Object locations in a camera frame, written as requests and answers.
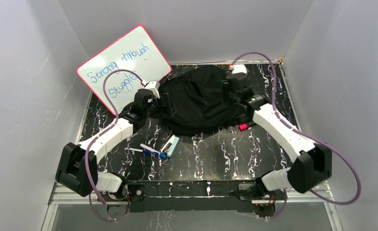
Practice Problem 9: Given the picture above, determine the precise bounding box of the pink capped black highlighter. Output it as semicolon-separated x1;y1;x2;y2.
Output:
238;121;256;131

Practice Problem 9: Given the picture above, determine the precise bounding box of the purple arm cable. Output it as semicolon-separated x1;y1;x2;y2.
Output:
84;69;145;223
232;52;362;220

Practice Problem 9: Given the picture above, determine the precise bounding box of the pink framed whiteboard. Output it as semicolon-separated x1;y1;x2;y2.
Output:
77;25;172;114

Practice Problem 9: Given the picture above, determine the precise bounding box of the white blue whiteboard marker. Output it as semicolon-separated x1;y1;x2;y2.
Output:
140;143;168;159

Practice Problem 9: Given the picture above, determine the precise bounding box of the white eraser block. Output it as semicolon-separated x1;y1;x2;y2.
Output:
160;135;180;158

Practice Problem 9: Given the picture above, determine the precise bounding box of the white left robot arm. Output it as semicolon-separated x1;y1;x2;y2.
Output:
55;89;175;200

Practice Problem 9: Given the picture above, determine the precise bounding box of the black student backpack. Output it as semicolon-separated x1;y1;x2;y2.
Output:
159;65;250;136

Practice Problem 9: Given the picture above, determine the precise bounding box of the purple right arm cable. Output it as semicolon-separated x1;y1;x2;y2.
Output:
232;52;362;220

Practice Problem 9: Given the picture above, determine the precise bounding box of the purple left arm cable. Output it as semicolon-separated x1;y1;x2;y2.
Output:
84;69;145;223

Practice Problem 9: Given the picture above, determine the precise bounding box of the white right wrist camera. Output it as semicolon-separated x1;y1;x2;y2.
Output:
228;64;248;75

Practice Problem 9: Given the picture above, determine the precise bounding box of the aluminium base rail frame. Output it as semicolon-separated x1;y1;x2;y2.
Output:
42;180;342;231

